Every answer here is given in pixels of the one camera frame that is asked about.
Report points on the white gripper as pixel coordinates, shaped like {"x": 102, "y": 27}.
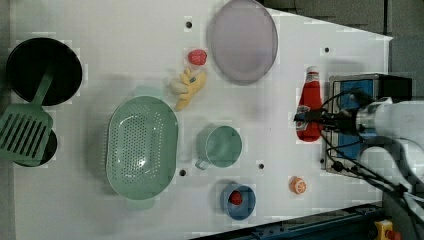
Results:
{"x": 343, "y": 122}

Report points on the red plush ketchup bottle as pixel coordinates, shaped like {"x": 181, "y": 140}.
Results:
{"x": 310, "y": 100}

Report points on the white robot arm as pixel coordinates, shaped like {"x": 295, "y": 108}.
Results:
{"x": 391, "y": 156}

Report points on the silver toaster oven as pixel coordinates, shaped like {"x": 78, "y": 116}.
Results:
{"x": 354, "y": 92}

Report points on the orange slice toy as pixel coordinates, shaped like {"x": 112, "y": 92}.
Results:
{"x": 298, "y": 185}

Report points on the green mug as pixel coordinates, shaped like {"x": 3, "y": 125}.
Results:
{"x": 220, "y": 146}

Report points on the small red plush fruit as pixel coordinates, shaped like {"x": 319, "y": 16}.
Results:
{"x": 235, "y": 198}

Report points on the blue bowl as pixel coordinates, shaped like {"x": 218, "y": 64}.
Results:
{"x": 245, "y": 209}

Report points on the yellow plush banana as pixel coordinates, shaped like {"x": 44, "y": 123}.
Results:
{"x": 187, "y": 86}

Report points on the red plush strawberry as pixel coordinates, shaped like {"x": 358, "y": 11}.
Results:
{"x": 197, "y": 57}

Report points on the yellow red clamp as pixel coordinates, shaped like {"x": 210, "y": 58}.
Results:
{"x": 385, "y": 231}

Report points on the green perforated colander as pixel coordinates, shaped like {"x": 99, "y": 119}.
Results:
{"x": 142, "y": 147}

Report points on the green slotted spatula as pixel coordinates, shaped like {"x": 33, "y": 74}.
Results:
{"x": 25, "y": 128}

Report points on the black frying pan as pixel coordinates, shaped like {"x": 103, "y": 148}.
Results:
{"x": 28, "y": 62}

